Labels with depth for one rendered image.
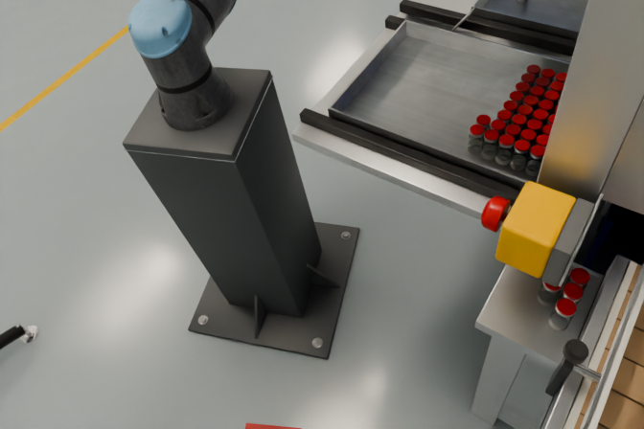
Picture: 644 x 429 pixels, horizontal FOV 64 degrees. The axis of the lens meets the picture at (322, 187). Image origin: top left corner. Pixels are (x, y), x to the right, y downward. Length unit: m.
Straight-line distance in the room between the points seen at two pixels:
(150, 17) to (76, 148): 1.55
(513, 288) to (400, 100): 0.38
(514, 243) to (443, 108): 0.36
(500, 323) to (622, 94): 0.31
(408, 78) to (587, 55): 0.48
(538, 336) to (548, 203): 0.17
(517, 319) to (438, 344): 0.93
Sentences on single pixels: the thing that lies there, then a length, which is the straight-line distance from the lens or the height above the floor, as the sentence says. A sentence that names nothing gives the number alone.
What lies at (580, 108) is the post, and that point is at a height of 1.13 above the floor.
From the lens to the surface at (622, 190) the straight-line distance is 0.62.
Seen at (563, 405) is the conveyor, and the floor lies 0.93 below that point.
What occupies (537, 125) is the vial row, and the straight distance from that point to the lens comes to 0.81.
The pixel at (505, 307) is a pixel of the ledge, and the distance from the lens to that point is 0.70.
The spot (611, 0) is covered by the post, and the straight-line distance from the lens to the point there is 0.48.
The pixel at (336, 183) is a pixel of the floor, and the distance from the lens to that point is 1.92.
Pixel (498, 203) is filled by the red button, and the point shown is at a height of 1.01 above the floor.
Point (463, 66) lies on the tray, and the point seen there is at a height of 0.88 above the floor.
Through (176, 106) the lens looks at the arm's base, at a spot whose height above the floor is 0.85.
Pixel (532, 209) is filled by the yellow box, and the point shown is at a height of 1.03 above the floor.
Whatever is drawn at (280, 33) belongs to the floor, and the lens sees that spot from 2.66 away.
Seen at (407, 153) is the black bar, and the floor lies 0.90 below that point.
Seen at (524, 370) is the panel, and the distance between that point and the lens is 1.12.
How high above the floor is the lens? 1.51
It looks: 52 degrees down
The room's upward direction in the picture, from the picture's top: 14 degrees counter-clockwise
